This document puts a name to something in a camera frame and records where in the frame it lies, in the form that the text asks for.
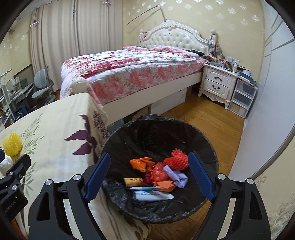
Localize clear plastic drawer unit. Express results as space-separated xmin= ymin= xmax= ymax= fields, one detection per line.
xmin=228 ymin=77 xmax=258 ymax=119

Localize grey desk chair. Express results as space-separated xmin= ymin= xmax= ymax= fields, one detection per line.
xmin=32 ymin=66 xmax=55 ymax=109

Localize white blue toothpaste tube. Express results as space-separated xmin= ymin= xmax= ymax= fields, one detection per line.
xmin=133 ymin=191 xmax=174 ymax=202

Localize pink floral quilt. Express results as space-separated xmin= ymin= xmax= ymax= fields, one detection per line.
xmin=60 ymin=45 xmax=206 ymax=105

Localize white round bed post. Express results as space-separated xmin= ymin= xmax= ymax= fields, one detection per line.
xmin=70 ymin=78 xmax=89 ymax=95

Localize black lined trash bin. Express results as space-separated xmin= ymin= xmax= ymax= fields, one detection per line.
xmin=101 ymin=114 xmax=218 ymax=224

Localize white bed frame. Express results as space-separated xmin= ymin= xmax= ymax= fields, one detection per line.
xmin=103 ymin=71 xmax=202 ymax=126

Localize beige curtains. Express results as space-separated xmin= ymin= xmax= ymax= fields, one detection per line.
xmin=30 ymin=0 xmax=122 ymax=90

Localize white teal long box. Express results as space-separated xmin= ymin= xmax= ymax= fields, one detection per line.
xmin=129 ymin=186 xmax=161 ymax=191

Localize amber gold label bottle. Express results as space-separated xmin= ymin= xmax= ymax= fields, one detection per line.
xmin=124 ymin=177 xmax=143 ymax=187

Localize orange paper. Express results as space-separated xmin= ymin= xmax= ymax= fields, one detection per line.
xmin=153 ymin=181 xmax=175 ymax=193
xmin=129 ymin=157 xmax=155 ymax=172

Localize red plastic bag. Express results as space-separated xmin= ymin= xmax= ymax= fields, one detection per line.
xmin=143 ymin=162 xmax=170 ymax=184

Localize lilac paper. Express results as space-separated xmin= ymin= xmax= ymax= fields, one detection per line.
xmin=163 ymin=165 xmax=188 ymax=188

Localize cream floral bedsheet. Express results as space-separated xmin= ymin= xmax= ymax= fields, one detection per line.
xmin=1 ymin=93 xmax=150 ymax=239

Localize white tufted headboard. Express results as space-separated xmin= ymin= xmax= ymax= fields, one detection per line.
xmin=138 ymin=20 xmax=217 ymax=55

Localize white crumpled paper ball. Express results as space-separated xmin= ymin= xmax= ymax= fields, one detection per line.
xmin=0 ymin=155 xmax=13 ymax=176

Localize study desk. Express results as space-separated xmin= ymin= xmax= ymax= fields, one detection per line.
xmin=1 ymin=76 xmax=34 ymax=124

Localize red foam fruit net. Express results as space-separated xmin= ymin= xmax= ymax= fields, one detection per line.
xmin=163 ymin=148 xmax=189 ymax=171

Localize metal pole hanger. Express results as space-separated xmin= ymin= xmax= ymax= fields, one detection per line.
xmin=124 ymin=4 xmax=167 ymax=27

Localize yellow foam fruit net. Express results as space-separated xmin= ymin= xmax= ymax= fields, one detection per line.
xmin=3 ymin=133 xmax=22 ymax=157

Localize white nightstand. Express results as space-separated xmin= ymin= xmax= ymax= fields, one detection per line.
xmin=198 ymin=63 xmax=238 ymax=110

